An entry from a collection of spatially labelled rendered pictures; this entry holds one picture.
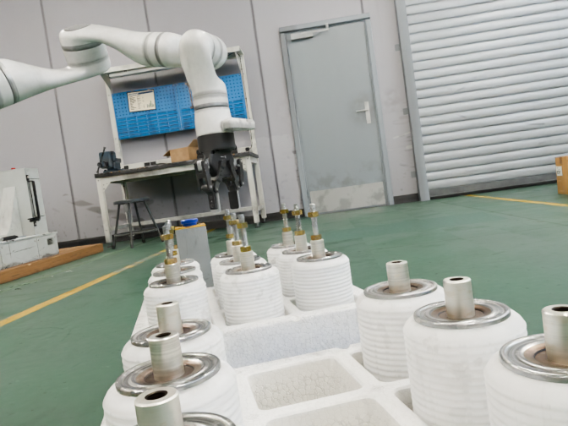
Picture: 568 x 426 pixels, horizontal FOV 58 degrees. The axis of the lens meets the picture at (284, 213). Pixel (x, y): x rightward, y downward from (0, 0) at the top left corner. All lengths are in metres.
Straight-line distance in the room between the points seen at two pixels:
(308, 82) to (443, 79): 1.45
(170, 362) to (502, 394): 0.22
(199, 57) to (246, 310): 0.50
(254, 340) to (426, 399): 0.38
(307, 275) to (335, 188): 5.00
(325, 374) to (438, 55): 5.54
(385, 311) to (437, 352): 0.11
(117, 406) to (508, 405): 0.24
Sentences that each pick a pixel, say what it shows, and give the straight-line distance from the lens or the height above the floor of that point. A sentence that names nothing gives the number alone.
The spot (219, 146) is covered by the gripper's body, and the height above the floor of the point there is 0.47.
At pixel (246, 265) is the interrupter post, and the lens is 0.82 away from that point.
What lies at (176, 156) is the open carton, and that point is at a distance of 5.55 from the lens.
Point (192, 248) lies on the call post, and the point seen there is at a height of 0.26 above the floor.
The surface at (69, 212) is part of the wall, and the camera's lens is 6.53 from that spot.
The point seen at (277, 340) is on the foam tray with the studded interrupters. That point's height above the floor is 0.15.
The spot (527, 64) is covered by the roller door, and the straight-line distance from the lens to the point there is 6.26.
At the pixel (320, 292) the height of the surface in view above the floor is 0.20.
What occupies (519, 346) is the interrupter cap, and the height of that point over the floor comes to 0.25.
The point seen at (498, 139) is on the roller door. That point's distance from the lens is 6.05.
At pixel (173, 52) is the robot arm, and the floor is 0.67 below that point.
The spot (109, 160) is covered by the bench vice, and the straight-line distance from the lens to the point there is 5.41.
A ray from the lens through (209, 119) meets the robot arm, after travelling 1.03.
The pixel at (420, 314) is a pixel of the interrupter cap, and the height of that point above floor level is 0.25.
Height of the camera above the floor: 0.38
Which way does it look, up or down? 3 degrees down
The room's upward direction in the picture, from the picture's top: 8 degrees counter-clockwise
